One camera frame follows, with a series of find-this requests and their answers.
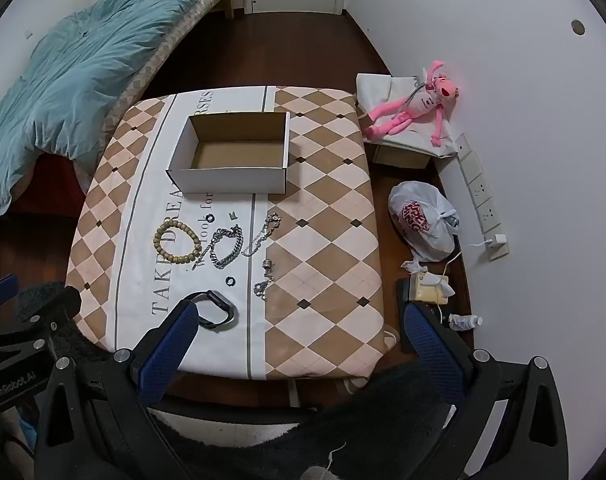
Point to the white tube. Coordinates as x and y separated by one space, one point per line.
463 321

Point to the crumpled white tissue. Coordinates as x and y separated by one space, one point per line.
413 265
444 287

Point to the pink plush toy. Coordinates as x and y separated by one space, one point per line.
413 107

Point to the white charger plug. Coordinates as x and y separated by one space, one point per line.
498 241

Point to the white power strip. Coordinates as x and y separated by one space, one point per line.
480 185

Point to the blue quilt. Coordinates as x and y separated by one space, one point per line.
83 60

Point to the white plastic bag red print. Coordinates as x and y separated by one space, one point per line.
423 200

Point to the black smart watch band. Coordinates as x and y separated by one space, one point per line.
223 321

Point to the black fleece clothing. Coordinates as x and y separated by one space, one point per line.
333 435

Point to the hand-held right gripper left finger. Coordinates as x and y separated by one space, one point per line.
168 355

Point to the yellow tissue pack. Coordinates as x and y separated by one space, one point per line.
425 292

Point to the brown cardboard box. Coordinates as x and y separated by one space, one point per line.
400 156

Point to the wooden bed leg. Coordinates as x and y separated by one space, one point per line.
229 2

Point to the small silver clasp charm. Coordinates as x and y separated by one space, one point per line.
268 265

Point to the dark red bed base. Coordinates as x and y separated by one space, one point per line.
43 185

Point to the mattress with patterned sheet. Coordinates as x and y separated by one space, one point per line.
158 55

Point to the round wall hole cover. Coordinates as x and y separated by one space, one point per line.
578 27

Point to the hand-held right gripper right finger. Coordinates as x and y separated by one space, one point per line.
433 350

